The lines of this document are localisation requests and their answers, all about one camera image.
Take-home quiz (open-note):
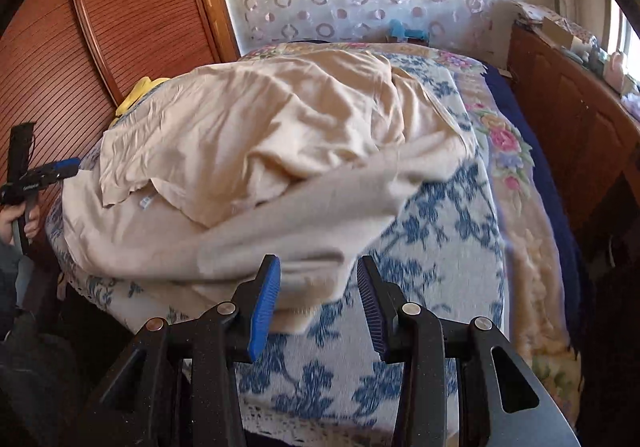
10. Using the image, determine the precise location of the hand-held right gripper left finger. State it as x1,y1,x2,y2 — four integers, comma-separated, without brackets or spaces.
82,254,282,447

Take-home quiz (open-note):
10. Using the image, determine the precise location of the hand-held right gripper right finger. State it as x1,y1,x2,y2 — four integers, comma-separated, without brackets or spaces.
356,255,581,447

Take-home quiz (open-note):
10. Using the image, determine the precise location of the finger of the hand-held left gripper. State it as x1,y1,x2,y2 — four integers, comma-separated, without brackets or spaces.
30,158,81,183

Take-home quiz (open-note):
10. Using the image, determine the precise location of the beige printed t-shirt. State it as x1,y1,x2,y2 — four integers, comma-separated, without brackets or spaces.
62,48,478,334

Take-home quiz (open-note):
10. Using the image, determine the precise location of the person's left forearm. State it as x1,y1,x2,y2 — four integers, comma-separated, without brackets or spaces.
0,239,32,309

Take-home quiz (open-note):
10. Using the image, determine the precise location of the person's left hand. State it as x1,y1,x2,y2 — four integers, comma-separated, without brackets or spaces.
0,204,42,243

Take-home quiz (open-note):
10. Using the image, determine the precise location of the blue and white floral blanket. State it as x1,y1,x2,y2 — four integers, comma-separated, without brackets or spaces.
45,52,507,435

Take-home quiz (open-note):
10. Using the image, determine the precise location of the yellow plush toy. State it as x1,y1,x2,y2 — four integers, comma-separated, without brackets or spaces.
115,76,172,120

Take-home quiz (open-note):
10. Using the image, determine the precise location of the wooden slatted wardrobe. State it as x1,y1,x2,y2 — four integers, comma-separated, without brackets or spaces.
0,0,242,278

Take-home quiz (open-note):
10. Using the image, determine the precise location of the pink floral blanket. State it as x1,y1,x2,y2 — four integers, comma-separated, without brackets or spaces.
240,42,587,408

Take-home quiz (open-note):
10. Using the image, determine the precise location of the navy bed sheet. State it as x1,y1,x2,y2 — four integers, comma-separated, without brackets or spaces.
484,64,587,310

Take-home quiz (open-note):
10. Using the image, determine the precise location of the wooden side cabinet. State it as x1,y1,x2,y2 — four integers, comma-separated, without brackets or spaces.
507,24,640,240

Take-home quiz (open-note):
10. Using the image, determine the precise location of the blue toy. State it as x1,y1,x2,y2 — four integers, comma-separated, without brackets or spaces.
386,20,431,44

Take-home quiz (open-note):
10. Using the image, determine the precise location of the cardboard box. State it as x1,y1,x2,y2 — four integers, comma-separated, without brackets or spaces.
541,17,587,54

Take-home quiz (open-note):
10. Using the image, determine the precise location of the folded patterned cloth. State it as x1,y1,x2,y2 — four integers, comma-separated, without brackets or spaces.
514,0,597,44

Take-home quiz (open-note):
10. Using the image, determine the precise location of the pink bottle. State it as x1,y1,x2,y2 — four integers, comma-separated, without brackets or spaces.
604,50,629,84

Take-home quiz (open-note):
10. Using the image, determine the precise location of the window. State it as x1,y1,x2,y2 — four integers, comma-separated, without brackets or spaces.
606,0,640,95

